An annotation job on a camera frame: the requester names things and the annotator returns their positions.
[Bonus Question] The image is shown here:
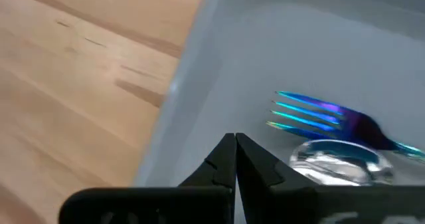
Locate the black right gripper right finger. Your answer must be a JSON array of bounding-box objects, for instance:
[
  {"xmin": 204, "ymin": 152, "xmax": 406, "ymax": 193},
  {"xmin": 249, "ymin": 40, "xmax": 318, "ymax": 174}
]
[{"xmin": 235, "ymin": 132, "xmax": 317, "ymax": 199}]

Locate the grey plastic tray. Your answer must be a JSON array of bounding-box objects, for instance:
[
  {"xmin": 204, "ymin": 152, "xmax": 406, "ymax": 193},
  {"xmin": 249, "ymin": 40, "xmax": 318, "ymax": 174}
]
[{"xmin": 132, "ymin": 0, "xmax": 425, "ymax": 224}]

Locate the iridescent blue metal fork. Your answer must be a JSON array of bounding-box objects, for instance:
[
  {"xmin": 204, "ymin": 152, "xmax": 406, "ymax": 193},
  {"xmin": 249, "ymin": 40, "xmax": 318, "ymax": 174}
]
[{"xmin": 265, "ymin": 90, "xmax": 425, "ymax": 162}]

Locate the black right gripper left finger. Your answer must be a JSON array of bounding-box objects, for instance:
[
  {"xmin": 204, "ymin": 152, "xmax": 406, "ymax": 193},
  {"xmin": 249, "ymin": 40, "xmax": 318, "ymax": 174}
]
[{"xmin": 178, "ymin": 132, "xmax": 238, "ymax": 191}]

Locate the metal spoon wooden handle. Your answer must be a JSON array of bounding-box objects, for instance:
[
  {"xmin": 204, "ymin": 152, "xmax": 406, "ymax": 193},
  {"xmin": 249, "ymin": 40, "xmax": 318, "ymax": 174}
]
[{"xmin": 288, "ymin": 139, "xmax": 395, "ymax": 187}]

